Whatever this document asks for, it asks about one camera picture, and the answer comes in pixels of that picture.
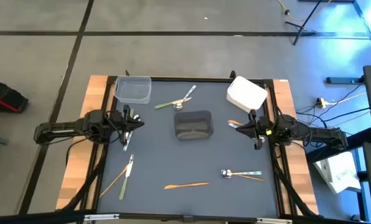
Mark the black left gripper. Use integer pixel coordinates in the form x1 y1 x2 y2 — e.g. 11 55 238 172
110 105 145 147

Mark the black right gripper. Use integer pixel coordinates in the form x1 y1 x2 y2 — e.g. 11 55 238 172
235 109 272 151

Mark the silver utensil pale handle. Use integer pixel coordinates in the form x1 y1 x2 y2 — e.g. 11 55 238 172
123 130 134 152

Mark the green handled knife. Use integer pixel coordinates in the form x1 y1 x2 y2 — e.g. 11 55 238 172
154 96 193 110

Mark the silver spoon pale handle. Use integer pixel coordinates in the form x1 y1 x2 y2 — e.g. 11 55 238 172
174 85 197 111

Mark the silver spoon teal handle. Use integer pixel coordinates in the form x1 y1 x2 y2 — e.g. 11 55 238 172
220 169 263 179

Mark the thin orange fork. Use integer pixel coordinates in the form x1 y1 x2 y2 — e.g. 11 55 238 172
99 166 129 198

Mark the orange knife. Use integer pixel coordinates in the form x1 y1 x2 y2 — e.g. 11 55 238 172
164 182 210 190

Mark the clear plastic bin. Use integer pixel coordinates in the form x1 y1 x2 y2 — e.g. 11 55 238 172
113 75 152 105

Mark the white plastic bin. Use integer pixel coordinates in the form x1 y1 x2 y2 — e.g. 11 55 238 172
226 75 269 113

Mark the grey table mat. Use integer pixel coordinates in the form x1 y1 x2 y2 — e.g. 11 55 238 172
97 79 279 218

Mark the smoky dark plastic bin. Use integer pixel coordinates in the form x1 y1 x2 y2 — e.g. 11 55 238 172
174 110 214 141

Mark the black support beam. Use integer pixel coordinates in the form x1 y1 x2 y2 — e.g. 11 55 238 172
306 127 371 162

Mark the white box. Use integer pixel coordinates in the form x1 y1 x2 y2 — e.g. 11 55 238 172
312 151 362 195

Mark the blue metal bar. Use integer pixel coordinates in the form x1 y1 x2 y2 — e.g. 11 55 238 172
325 76 365 85

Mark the black tripod stand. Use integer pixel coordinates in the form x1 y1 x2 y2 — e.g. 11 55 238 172
284 0 324 46

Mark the black rig beam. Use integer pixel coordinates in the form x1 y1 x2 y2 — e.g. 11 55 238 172
0 210 371 224

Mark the red and black bag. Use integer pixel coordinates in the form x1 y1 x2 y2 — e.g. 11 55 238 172
0 80 29 114

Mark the black table frame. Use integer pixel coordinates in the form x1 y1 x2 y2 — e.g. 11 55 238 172
79 74 301 218

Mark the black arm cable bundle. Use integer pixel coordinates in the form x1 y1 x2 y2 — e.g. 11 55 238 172
271 149 319 217
59 155 107 213

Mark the silver beam bracket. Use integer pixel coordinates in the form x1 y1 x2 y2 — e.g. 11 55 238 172
256 217 294 224
84 213 120 222

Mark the blue metal frame rail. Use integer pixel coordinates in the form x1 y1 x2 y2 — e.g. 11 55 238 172
353 0 371 62

